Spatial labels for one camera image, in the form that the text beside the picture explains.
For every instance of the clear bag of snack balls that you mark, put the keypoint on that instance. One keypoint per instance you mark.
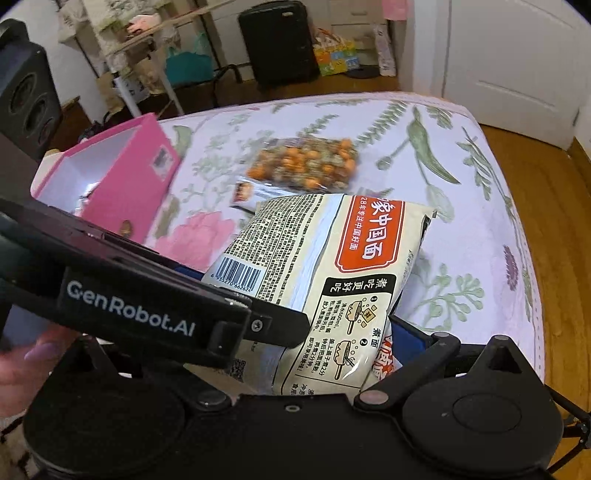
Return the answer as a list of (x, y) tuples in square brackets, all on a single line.
[(304, 164)]

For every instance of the black hard-shell suitcase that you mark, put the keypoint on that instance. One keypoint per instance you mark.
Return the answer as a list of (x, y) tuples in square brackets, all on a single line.
[(277, 44)]

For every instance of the pink cardboard box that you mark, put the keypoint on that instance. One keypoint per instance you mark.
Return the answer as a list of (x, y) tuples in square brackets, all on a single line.
[(134, 194)]

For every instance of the person's left hand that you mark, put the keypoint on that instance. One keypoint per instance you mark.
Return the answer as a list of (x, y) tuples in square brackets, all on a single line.
[(27, 374)]

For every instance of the teal tote bag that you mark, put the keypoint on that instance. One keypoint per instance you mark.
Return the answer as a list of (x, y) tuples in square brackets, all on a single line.
[(184, 62)]

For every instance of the white door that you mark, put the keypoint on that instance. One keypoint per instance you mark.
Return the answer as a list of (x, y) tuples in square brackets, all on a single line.
[(508, 60)]

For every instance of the black speaker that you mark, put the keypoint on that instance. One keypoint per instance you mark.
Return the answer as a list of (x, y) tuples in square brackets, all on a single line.
[(27, 101)]

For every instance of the colourful patterned box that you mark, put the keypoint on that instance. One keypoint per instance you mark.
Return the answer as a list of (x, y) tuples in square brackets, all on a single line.
[(334, 57)]

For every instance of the pink hanging cloth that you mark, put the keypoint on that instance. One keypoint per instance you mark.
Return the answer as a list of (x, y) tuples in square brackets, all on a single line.
[(396, 7)]

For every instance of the cream noodle packet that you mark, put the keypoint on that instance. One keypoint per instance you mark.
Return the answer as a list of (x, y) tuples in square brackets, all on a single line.
[(318, 258)]

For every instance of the black tripod stand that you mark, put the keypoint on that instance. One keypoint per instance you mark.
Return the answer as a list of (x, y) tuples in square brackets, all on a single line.
[(579, 431)]

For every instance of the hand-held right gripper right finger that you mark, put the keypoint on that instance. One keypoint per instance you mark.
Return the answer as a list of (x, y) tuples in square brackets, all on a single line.
[(408, 339)]

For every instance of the white plastic bag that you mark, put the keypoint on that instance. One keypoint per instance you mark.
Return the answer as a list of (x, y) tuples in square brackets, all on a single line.
[(385, 50)]

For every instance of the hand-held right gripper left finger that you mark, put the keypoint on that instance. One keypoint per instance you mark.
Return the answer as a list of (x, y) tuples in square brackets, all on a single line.
[(207, 392)]

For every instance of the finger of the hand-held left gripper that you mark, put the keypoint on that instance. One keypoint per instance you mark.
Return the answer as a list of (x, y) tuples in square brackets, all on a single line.
[(281, 327), (189, 274)]

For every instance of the white rolling table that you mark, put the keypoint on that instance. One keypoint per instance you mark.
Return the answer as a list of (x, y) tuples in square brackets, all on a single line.
[(129, 99)]

